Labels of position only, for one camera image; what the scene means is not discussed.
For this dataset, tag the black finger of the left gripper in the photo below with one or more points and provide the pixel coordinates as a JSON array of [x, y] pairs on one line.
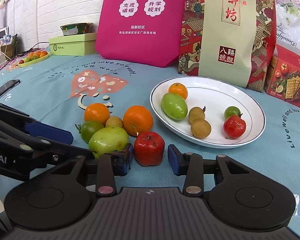
[[72, 152]]

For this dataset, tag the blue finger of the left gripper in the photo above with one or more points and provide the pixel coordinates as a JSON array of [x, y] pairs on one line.
[[38, 129]]

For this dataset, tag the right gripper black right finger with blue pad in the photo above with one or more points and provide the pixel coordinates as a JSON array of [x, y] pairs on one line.
[[193, 166]]

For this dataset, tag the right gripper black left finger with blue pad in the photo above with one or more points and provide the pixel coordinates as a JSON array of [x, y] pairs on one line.
[[102, 171]]

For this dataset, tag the brown longan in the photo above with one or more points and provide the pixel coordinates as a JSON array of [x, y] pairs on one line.
[[196, 113], [201, 129]]

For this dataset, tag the red apple front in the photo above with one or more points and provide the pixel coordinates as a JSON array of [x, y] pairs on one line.
[[234, 127]]

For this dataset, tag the red apple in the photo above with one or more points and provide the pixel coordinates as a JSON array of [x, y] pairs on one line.
[[149, 149], [234, 127]]

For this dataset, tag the oblong green mango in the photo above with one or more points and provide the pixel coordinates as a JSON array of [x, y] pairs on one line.
[[174, 106]]

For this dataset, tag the green tomato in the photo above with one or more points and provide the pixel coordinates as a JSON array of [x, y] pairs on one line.
[[230, 111]]

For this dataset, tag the yellow tray with fruits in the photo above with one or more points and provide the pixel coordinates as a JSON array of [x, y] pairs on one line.
[[33, 58]]

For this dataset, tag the green apple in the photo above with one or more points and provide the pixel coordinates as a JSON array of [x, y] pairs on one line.
[[107, 140]]

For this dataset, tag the red apple back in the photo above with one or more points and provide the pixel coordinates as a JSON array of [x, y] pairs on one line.
[[149, 149]]

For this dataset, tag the small green lime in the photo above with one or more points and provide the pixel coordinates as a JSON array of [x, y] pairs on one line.
[[88, 129]]

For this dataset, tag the brown longan hidden back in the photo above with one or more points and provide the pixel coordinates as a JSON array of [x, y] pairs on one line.
[[114, 121]]

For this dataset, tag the teal printed tablecloth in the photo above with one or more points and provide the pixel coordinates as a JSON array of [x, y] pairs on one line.
[[44, 92]]

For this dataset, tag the large orange right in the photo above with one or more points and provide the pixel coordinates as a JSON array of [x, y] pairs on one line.
[[136, 120]]

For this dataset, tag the black smartphone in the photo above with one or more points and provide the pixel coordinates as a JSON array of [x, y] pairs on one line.
[[7, 86]]

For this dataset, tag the white ceramic plate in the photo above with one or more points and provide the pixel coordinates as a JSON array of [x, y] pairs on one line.
[[216, 96]]

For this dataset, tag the light green cardboard box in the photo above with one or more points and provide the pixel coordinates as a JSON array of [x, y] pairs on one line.
[[74, 45]]

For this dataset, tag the green patterned paper bowl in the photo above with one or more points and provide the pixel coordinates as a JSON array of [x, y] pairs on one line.
[[75, 29]]

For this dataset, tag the red cracker box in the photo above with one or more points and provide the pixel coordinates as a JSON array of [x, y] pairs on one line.
[[283, 75]]

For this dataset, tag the magenta tote bag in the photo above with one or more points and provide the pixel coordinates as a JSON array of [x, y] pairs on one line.
[[140, 31]]

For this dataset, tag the red beige liquor gift bag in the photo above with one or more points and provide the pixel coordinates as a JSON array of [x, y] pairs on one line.
[[228, 40]]

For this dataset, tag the white floral plastic bag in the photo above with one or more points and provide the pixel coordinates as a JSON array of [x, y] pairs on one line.
[[293, 15]]

